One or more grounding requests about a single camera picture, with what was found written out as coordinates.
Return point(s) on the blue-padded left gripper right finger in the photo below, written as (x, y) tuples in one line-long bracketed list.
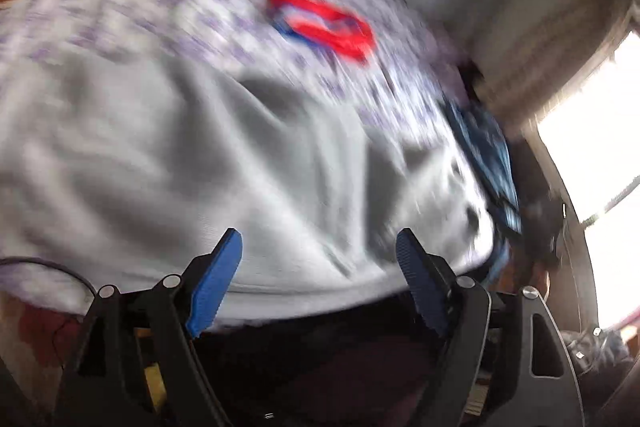
[(532, 380)]

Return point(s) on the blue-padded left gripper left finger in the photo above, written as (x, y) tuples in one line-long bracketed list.
[(135, 364)]

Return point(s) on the grey fleece pants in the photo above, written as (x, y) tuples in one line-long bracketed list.
[(122, 173)]

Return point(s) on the red flower bed skirt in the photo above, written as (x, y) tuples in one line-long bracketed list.
[(35, 344)]

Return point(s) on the blue denim jeans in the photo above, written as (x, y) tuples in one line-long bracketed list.
[(484, 147)]

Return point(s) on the brick pattern curtain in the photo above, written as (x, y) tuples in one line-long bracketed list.
[(551, 58)]

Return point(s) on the purple floral bed sheet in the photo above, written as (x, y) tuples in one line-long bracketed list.
[(399, 89)]

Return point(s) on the folded red white blue garment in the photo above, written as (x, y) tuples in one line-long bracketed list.
[(323, 25)]

